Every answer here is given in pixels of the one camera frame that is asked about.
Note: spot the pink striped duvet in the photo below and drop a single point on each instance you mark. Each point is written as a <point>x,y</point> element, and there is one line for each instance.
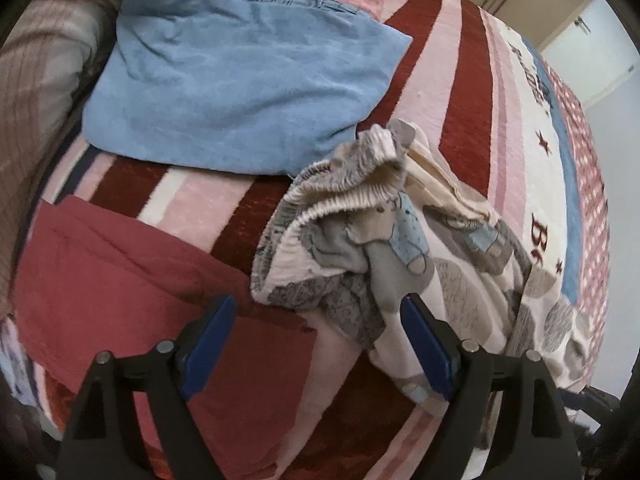
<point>52,54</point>

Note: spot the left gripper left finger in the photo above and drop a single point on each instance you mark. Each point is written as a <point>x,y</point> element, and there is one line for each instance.
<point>103,438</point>

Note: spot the striped polka dot blanket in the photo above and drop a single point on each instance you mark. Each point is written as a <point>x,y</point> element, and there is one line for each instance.
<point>506,124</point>

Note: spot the dark red folded garment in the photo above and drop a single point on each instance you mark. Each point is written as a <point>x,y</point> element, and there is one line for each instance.
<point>91,280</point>

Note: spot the bear print pajama pants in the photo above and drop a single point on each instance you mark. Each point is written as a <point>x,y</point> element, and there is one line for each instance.
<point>385,217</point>

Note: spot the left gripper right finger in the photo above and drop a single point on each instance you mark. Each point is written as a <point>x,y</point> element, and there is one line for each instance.
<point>532,438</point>

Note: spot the blue folded garment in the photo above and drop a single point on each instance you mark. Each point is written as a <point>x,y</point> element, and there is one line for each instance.
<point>242,86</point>

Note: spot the white door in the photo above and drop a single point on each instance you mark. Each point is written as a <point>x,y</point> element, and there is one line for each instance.
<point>593,54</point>

